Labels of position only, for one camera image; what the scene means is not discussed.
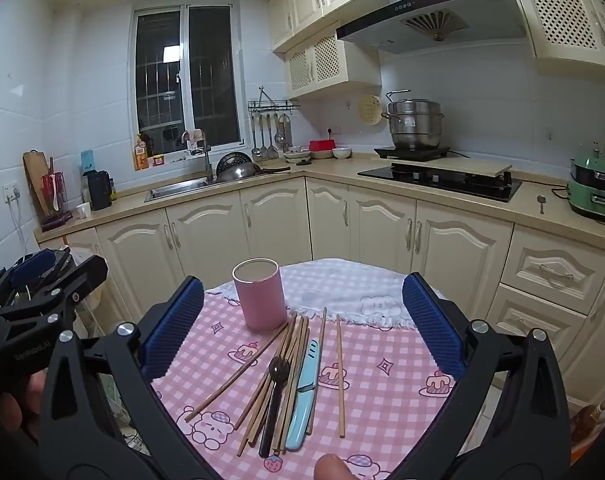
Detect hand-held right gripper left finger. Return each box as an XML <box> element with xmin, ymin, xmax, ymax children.
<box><xmin>38</xmin><ymin>275</ymin><xmax>223</xmax><ymax>480</ymax></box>

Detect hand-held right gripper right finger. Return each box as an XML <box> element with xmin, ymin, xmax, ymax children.
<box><xmin>382</xmin><ymin>272</ymin><xmax>573</xmax><ymax>480</ymax></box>

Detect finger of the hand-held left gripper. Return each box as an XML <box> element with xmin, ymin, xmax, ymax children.
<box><xmin>0</xmin><ymin>249</ymin><xmax>73</xmax><ymax>306</ymax></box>
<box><xmin>0</xmin><ymin>255</ymin><xmax>109</xmax><ymax>335</ymax></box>

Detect pink utensil holder cup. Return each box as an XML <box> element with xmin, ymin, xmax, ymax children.
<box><xmin>232</xmin><ymin>258</ymin><xmax>288</xmax><ymax>332</ymax></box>

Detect black-handled spork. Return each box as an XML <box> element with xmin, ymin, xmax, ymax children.
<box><xmin>258</xmin><ymin>356</ymin><xmax>290</xmax><ymax>457</ymax></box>

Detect pile of wooden chopsticks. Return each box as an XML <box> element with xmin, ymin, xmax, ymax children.
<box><xmin>185</xmin><ymin>307</ymin><xmax>346</xmax><ymax>457</ymax></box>

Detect teal plastic spatula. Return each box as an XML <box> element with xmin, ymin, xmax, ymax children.
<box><xmin>285</xmin><ymin>337</ymin><xmax>323</xmax><ymax>453</ymax></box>

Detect person's left hand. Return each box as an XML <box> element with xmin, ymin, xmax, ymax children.
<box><xmin>0</xmin><ymin>367</ymin><xmax>46</xmax><ymax>443</ymax></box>

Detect person's right hand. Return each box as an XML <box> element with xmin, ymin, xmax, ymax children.
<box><xmin>315</xmin><ymin>454</ymin><xmax>355</xmax><ymax>480</ymax></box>

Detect red knife holder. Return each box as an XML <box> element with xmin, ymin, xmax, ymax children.
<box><xmin>40</xmin><ymin>157</ymin><xmax>74</xmax><ymax>231</ymax></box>

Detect black electric kettle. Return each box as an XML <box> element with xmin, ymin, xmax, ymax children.
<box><xmin>84</xmin><ymin>170</ymin><xmax>114</xmax><ymax>212</ymax></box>

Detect wooden cutting board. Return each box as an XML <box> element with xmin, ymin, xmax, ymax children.
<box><xmin>23</xmin><ymin>150</ymin><xmax>53</xmax><ymax>216</ymax></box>

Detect pink checked tablecloth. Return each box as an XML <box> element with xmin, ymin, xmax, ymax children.
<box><xmin>150</xmin><ymin>287</ymin><xmax>465</xmax><ymax>480</ymax></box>

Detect cream base cabinets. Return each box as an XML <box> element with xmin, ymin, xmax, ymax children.
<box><xmin>35</xmin><ymin>176</ymin><xmax>605</xmax><ymax>411</ymax></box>

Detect white checked fringed towel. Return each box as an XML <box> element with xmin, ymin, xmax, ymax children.
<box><xmin>205</xmin><ymin>258</ymin><xmax>423</xmax><ymax>331</ymax></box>

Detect steel sink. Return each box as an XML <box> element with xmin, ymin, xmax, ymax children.
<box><xmin>144</xmin><ymin>176</ymin><xmax>218</xmax><ymax>203</ymax></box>

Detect yellow detergent bottle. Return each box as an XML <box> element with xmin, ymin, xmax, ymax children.
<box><xmin>134</xmin><ymin>132</ymin><xmax>150</xmax><ymax>172</ymax></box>

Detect beige kitchen countertop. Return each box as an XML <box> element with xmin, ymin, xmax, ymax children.
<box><xmin>34</xmin><ymin>152</ymin><xmax>605</xmax><ymax>246</ymax></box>

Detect black gas stove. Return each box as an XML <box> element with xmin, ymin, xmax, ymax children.
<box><xmin>357</xmin><ymin>162</ymin><xmax>523</xmax><ymax>204</ymax></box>

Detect light wooden board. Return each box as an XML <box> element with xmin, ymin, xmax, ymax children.
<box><xmin>389</xmin><ymin>155</ymin><xmax>513</xmax><ymax>178</ymax></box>

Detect metal faucet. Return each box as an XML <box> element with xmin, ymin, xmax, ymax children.
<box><xmin>182</xmin><ymin>130</ymin><xmax>216</xmax><ymax>183</ymax></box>

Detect steel wok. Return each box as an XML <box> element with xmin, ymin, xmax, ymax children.
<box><xmin>215</xmin><ymin>161</ymin><xmax>292</xmax><ymax>183</ymax></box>

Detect black induction cooker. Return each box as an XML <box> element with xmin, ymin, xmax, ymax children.
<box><xmin>373</xmin><ymin>145</ymin><xmax>451</xmax><ymax>162</ymax></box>

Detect metal colander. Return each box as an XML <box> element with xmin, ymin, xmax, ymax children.
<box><xmin>216</xmin><ymin>151</ymin><xmax>256</xmax><ymax>173</ymax></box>

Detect amber bottle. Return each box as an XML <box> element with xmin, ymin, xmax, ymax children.
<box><xmin>569</xmin><ymin>402</ymin><xmax>605</xmax><ymax>463</ymax></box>

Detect steel steamer pot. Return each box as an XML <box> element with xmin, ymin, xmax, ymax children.
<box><xmin>381</xmin><ymin>90</ymin><xmax>445</xmax><ymax>150</ymax></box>

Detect green multicooker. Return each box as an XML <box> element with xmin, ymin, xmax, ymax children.
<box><xmin>566</xmin><ymin>141</ymin><xmax>605</xmax><ymax>223</ymax></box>

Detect round yellow steamer plate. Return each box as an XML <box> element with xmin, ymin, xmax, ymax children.
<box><xmin>357</xmin><ymin>94</ymin><xmax>383</xmax><ymax>126</ymax></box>

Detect kitchen window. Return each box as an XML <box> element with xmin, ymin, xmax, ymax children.
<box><xmin>131</xmin><ymin>2</ymin><xmax>246</xmax><ymax>153</ymax></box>

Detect small cream lattice cabinet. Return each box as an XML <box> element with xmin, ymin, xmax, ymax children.
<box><xmin>285</xmin><ymin>22</ymin><xmax>383</xmax><ymax>101</ymax></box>

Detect grey range hood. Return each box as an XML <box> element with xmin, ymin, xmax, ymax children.
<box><xmin>335</xmin><ymin>0</ymin><xmax>528</xmax><ymax>56</ymax></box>

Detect large cream lattice cabinet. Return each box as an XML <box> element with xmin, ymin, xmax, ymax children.
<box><xmin>502</xmin><ymin>0</ymin><xmax>605</xmax><ymax>73</ymax></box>

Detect white power cable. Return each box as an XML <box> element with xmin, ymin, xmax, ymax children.
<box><xmin>10</xmin><ymin>200</ymin><xmax>33</xmax><ymax>251</ymax></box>

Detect wall utensil rack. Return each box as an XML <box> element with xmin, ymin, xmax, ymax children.
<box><xmin>247</xmin><ymin>86</ymin><xmax>302</xmax><ymax>113</ymax></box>

